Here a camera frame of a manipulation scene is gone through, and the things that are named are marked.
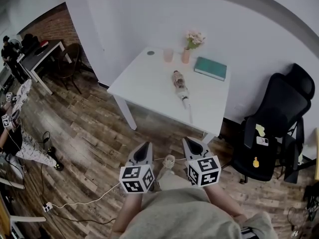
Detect brown wooden chair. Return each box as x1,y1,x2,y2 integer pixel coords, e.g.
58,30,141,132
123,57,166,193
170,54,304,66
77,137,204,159
57,43,88,95

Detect person's beige shoe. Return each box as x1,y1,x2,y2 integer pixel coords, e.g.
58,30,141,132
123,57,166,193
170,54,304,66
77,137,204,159
161,154,176,172

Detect yellow sticky note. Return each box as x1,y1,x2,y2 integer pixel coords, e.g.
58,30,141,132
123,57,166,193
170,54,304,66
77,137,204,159
255,123,266,137

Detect person's right forearm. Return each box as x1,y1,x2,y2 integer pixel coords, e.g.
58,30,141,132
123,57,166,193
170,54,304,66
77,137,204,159
203,184,248,224

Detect person's grey-green shirt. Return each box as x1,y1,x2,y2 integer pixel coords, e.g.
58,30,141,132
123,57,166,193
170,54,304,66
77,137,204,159
119,187,279,239

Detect pink cup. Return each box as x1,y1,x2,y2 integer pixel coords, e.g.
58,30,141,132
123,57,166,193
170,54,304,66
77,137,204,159
163,48,174,63

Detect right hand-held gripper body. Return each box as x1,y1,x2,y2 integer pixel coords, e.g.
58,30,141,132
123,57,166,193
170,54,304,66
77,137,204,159
185,154,222,188

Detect white floor cable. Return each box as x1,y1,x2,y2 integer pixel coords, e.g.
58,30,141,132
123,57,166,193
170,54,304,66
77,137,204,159
51,157,188,209

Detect person's left forearm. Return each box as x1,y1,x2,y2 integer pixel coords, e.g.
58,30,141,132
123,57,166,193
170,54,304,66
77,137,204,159
111,192,145,234

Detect black floor cable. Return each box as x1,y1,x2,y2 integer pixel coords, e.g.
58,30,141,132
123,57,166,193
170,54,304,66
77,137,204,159
37,130,118,226

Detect black office chair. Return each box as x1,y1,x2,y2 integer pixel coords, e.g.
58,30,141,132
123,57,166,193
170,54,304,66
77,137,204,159
230,63,316,184

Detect person's trouser leg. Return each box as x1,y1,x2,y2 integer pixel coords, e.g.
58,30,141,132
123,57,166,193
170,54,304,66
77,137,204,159
156,169,193,192

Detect white table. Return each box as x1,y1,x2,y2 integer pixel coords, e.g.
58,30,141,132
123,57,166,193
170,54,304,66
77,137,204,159
107,46,231,144

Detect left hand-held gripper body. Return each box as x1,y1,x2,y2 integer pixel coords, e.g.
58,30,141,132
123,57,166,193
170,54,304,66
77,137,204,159
119,162,156,195

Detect white metal rack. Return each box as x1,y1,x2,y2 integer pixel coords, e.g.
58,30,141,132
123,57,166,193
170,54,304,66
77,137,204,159
0,175,47,239

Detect pink ribbed vase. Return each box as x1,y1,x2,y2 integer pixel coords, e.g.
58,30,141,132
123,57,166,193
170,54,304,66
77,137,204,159
181,47,191,65

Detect black-topped white-framed table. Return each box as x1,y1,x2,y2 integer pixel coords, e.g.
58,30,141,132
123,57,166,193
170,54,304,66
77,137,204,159
20,39,66,96

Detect teal hardcover book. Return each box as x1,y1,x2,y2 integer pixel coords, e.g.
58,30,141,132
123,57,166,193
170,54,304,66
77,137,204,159
193,56,228,82

